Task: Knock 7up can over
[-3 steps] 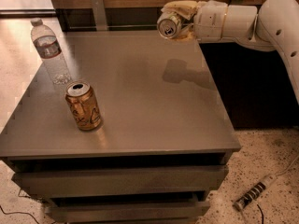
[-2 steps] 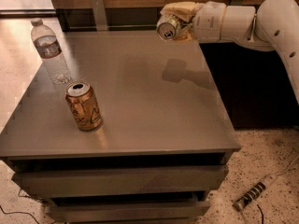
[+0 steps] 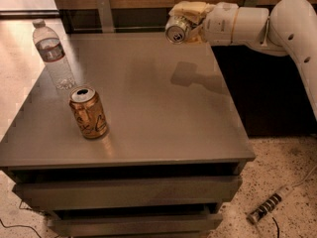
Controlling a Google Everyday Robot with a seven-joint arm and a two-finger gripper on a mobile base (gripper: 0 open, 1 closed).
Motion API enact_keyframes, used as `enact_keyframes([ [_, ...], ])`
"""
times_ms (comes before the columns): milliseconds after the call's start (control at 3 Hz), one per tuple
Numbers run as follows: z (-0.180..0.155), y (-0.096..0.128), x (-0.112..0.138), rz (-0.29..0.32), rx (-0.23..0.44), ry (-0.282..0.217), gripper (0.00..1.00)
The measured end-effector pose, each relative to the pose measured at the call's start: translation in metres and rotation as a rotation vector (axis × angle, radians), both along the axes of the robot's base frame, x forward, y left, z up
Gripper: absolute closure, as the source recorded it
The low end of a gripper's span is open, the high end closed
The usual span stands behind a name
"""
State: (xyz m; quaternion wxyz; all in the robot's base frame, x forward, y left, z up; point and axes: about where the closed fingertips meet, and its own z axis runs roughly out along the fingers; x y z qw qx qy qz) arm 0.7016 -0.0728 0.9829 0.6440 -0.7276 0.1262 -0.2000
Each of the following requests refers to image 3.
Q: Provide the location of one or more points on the grey drawer cabinet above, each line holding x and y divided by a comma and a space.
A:
169, 112

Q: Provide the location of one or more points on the upper grey drawer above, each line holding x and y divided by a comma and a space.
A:
127, 192

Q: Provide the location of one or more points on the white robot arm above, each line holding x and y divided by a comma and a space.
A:
289, 29

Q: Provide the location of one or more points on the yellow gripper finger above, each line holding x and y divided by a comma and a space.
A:
196, 36
194, 12

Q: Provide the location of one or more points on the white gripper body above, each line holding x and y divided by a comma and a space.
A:
219, 23

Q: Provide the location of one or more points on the white green 7up can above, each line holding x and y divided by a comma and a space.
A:
177, 29

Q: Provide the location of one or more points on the horizontal metal rail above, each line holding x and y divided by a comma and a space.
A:
121, 30

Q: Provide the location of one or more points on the white power strip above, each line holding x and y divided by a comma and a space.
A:
270, 204

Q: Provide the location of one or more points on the grey drawer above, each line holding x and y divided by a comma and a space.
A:
127, 192
136, 225

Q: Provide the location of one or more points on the left metal wall bracket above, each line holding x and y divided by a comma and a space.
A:
105, 16

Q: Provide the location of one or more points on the clear plastic water bottle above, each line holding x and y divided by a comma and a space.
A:
52, 53

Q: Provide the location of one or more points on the lower grey drawer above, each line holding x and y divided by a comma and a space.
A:
136, 225

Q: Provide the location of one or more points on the gold soda can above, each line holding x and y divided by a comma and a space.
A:
88, 112

